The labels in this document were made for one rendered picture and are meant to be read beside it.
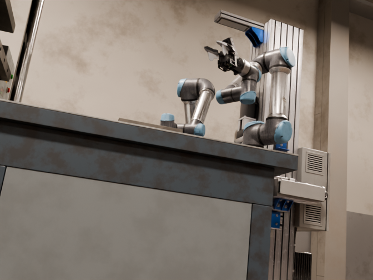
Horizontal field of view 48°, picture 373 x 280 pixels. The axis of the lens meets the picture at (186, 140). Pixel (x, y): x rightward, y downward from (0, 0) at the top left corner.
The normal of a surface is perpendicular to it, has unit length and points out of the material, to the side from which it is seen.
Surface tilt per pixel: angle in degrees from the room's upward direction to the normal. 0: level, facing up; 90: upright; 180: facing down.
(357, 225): 90
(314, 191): 90
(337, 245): 90
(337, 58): 90
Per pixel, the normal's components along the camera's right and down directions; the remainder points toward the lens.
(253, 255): 0.27, -0.22
